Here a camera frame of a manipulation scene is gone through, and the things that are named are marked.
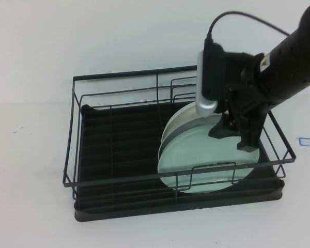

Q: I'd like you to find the grey white round plate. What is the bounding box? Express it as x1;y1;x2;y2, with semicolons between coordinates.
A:
159;116;210;158

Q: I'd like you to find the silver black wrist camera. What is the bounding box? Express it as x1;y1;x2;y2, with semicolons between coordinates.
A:
195;42;226;117

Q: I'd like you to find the pale green round plate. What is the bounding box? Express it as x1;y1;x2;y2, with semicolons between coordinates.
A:
157;115;261;194

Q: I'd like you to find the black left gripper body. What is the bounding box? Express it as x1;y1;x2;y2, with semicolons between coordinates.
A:
216;50;271;116

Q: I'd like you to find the black plastic drip tray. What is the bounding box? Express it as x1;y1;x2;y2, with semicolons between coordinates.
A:
74;103;285;223

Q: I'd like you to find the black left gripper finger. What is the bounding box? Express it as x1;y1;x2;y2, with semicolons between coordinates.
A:
231;111;268;153
208;113;240;140

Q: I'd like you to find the black camera cable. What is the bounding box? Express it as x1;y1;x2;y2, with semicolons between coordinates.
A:
206;11;291;47

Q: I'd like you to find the black wire dish rack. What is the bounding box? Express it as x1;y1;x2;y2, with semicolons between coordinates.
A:
63;65;297;201

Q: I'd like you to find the cream round plate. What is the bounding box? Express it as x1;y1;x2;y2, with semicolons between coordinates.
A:
161;102;199;143

